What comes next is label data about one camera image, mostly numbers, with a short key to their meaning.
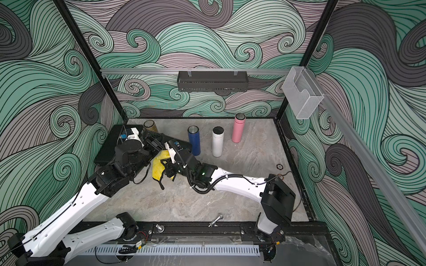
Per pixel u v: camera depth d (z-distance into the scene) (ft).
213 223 2.47
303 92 2.58
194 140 2.95
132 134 1.93
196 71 3.11
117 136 1.82
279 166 3.12
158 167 2.28
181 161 1.70
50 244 1.27
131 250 2.34
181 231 2.45
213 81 3.12
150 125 2.88
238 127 3.17
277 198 1.36
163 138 2.12
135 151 1.56
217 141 2.89
